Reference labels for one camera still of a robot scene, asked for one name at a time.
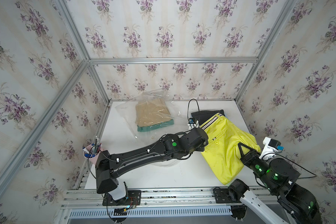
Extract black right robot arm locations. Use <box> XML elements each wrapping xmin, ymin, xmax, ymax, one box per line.
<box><xmin>238</xmin><ymin>138</ymin><xmax>322</xmax><ymax>224</ymax></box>

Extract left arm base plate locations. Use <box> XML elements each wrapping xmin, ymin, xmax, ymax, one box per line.
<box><xmin>102</xmin><ymin>190</ymin><xmax>142</xmax><ymax>206</ymax></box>

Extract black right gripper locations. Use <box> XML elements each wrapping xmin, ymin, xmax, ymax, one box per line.
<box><xmin>240</xmin><ymin>142</ymin><xmax>282</xmax><ymax>196</ymax></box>

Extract clear plastic vacuum bag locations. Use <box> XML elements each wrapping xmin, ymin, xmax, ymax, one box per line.
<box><xmin>114</xmin><ymin>89</ymin><xmax>197</xmax><ymax>167</ymax></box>

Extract teal folded garment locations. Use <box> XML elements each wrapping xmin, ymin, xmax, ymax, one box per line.
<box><xmin>137</xmin><ymin>119</ymin><xmax>174</xmax><ymax>133</ymax></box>

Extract dark grey trousers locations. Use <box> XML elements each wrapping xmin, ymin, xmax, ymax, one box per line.
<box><xmin>189</xmin><ymin>110</ymin><xmax>225</xmax><ymax>125</ymax></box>

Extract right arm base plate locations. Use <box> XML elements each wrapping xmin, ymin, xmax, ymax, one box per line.
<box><xmin>212</xmin><ymin>187</ymin><xmax>244</xmax><ymax>203</ymax></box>

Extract beige trousers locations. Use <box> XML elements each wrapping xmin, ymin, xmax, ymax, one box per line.
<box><xmin>135</xmin><ymin>98</ymin><xmax>172</xmax><ymax>127</ymax></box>

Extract pink pen cup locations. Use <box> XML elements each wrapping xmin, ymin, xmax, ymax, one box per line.
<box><xmin>82</xmin><ymin>136</ymin><xmax>103</xmax><ymax>165</ymax></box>

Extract yellow-green trousers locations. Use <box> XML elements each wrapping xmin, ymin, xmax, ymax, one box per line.
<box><xmin>200</xmin><ymin>114</ymin><xmax>261</xmax><ymax>185</ymax></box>

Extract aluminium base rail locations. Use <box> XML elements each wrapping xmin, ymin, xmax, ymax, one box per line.
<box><xmin>54</xmin><ymin>188</ymin><xmax>297</xmax><ymax>224</ymax></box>

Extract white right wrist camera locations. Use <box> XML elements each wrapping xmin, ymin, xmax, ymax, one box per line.
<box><xmin>259</xmin><ymin>137</ymin><xmax>284</xmax><ymax>161</ymax></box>

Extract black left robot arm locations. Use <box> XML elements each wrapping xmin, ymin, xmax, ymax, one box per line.
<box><xmin>95</xmin><ymin>127</ymin><xmax>209</xmax><ymax>201</ymax></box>

